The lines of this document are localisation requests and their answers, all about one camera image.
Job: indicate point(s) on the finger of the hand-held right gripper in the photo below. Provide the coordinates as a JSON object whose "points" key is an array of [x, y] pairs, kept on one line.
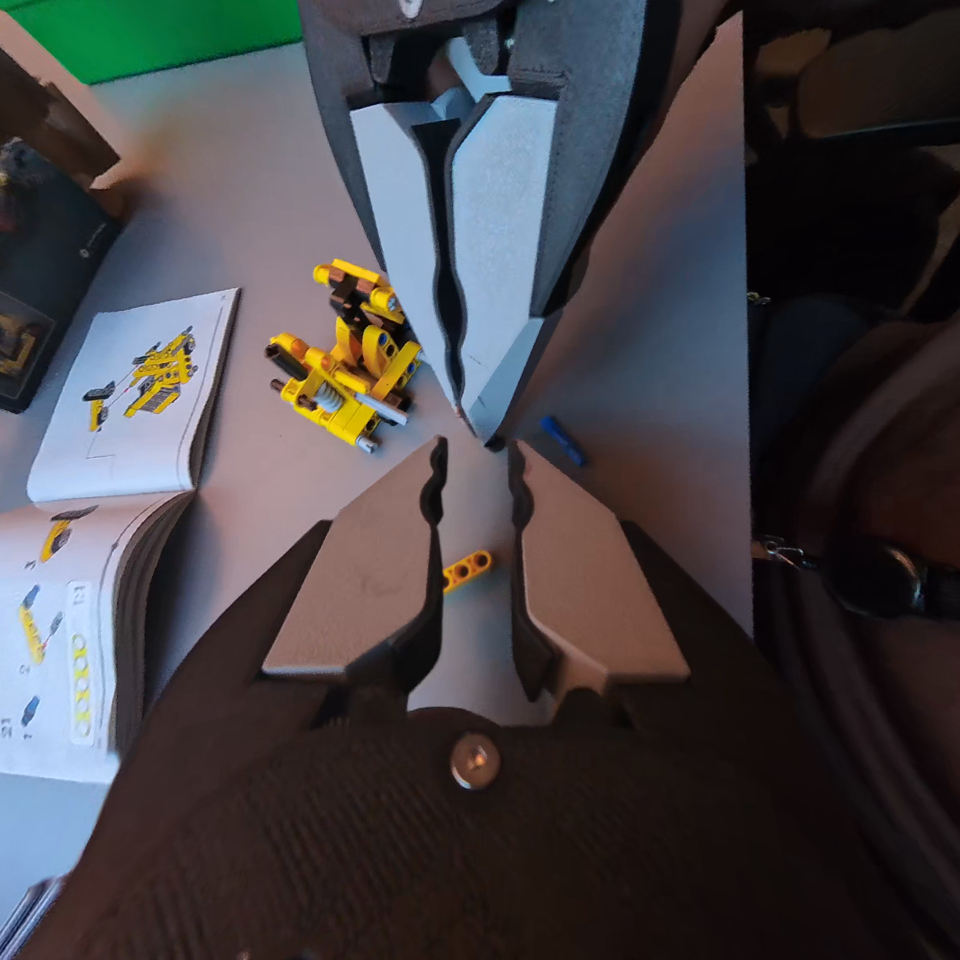
{"points": [[502, 225], [390, 195]]}

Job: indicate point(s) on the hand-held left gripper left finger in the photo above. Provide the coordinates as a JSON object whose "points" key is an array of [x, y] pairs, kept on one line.
{"points": [[360, 585]]}

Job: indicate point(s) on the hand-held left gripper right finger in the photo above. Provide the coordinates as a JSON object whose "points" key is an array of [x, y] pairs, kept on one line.
{"points": [[592, 592]]}

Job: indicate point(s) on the yellow lego beam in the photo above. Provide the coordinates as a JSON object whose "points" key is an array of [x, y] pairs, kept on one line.
{"points": [[458, 572]]}

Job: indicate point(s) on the blue lego pin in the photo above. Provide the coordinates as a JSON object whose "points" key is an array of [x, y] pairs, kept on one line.
{"points": [[561, 439]]}

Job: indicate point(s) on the yellow lego vehicle model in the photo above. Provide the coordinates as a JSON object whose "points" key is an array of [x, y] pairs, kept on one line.
{"points": [[330, 390]]}

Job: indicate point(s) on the lego instruction booklet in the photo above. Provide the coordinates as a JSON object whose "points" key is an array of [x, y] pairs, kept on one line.
{"points": [[150, 442]]}

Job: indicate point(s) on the black lego box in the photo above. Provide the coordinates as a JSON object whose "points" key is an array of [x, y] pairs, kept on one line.
{"points": [[52, 247]]}

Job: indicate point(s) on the green plastic bin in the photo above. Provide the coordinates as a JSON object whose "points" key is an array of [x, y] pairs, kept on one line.
{"points": [[150, 37]]}

